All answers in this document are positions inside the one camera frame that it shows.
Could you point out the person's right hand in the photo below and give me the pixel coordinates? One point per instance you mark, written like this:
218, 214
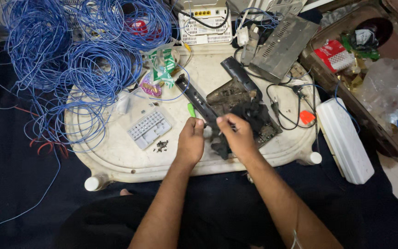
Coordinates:
240, 140

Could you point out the person's left hand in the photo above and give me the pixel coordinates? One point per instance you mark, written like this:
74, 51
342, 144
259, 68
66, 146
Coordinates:
189, 145

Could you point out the black plastic slotted strip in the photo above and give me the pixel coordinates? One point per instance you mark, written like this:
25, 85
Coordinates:
195, 96

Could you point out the small pile of dark screws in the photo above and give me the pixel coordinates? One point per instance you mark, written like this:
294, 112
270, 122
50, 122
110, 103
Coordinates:
161, 145

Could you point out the burnt black circuit board device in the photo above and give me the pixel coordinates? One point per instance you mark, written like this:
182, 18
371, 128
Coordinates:
228, 98

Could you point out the clear screwdriver bit case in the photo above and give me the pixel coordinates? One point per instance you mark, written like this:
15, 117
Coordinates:
149, 129

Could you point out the black plastic cover bar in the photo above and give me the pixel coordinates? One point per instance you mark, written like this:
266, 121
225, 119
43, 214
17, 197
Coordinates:
240, 74

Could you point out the white plastic tray table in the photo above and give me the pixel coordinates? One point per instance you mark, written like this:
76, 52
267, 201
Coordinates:
123, 162

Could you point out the shiny pink foil ornament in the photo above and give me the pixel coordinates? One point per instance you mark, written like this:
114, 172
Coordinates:
150, 88

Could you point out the orange plastic tag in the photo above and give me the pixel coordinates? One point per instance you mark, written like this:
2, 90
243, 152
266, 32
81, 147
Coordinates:
306, 117

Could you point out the person's toe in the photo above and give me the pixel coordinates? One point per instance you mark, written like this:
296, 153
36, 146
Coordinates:
125, 192

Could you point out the green and white plastic packet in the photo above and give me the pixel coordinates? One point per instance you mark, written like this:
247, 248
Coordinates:
162, 65

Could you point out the grey plug adapter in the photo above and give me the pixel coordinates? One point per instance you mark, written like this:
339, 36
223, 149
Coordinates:
250, 48

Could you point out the grey perforated metal cover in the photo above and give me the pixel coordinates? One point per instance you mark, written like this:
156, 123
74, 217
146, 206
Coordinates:
283, 46

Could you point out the white plug adapter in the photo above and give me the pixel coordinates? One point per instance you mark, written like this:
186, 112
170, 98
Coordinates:
243, 36

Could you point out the long white plastic box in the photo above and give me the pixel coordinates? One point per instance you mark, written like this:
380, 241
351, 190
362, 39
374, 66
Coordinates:
346, 141

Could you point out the person's black shorts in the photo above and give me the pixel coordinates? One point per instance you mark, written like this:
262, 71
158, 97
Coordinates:
109, 224

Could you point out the white router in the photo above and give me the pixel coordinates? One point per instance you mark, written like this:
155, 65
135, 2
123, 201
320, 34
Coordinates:
204, 33

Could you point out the white thread wristband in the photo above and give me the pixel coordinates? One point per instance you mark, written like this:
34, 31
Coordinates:
295, 240

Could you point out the brown suitcase with clutter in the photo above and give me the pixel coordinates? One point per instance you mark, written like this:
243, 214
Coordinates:
361, 76

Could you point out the dark blue floor cloth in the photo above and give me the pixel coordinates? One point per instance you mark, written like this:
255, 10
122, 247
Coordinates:
16, 179

